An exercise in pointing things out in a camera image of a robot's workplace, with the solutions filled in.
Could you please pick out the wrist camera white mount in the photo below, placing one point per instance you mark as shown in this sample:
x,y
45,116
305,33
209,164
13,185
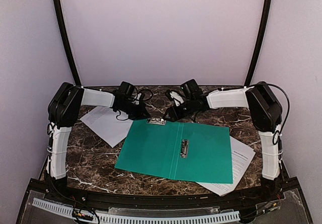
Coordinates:
x,y
191,91
128,92

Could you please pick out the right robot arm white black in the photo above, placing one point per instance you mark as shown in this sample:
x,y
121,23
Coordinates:
x,y
264,107

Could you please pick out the right black frame post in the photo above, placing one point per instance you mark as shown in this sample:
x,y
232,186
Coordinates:
x,y
259,42

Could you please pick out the metal centre spring clip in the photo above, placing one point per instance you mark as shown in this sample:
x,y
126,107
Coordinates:
x,y
184,148

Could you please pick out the left white paper sheet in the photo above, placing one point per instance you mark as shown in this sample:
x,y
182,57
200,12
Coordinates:
x,y
110,126

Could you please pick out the green plastic folder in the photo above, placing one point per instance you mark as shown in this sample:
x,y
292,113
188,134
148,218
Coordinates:
x,y
154,150

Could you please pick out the white slotted cable duct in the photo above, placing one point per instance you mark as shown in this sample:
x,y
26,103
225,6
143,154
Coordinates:
x,y
126,215

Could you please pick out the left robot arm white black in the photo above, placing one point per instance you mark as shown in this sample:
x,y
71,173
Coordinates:
x,y
63,113

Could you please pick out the left black frame post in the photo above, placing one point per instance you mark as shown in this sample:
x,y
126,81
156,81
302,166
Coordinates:
x,y
65,41

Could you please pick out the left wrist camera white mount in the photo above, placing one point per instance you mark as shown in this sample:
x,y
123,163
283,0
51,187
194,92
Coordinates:
x,y
128,92

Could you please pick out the metal top clip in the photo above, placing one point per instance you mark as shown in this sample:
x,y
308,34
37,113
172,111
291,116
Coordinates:
x,y
156,121

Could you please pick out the right printed paper sheet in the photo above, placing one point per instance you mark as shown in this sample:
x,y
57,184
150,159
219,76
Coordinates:
x,y
242,156

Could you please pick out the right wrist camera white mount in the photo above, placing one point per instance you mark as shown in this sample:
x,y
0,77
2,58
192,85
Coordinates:
x,y
191,91

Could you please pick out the black frame post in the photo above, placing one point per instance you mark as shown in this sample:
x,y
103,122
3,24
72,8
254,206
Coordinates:
x,y
259,42
65,41

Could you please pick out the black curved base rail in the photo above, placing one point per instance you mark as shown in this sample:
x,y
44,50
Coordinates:
x,y
249,201

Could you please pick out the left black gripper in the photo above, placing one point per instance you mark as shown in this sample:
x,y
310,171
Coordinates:
x,y
134,108

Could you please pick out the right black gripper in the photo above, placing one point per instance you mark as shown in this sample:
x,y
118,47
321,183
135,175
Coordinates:
x,y
179,110

